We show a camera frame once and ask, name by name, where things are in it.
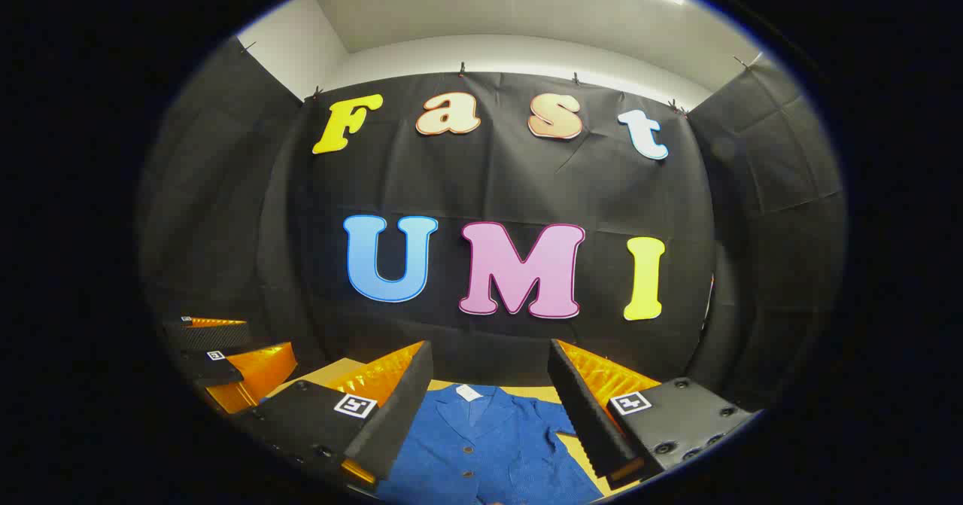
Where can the black backdrop cloth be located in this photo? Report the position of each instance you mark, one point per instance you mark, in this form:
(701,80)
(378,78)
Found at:
(489,181)

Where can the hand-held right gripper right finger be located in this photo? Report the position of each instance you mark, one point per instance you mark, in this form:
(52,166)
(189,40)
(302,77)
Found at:
(587,415)

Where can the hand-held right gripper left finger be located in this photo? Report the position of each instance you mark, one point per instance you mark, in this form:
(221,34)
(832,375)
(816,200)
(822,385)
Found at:
(402,407)

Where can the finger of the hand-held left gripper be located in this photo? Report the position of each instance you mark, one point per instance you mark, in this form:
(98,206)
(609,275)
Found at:
(214,369)
(214,336)

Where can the blue button shirt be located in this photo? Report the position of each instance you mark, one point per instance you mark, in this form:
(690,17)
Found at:
(481,452)

